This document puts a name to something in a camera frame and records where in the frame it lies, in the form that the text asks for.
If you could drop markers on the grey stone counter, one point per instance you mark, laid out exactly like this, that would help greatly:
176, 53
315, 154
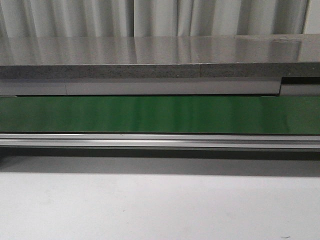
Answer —
259, 65

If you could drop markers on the green conveyor belt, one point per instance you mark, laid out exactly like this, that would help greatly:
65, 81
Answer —
280, 115

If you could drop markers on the white pleated curtain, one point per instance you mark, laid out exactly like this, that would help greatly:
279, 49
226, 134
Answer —
161, 18

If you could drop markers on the aluminium conveyor frame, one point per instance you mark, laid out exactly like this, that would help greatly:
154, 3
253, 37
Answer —
159, 140

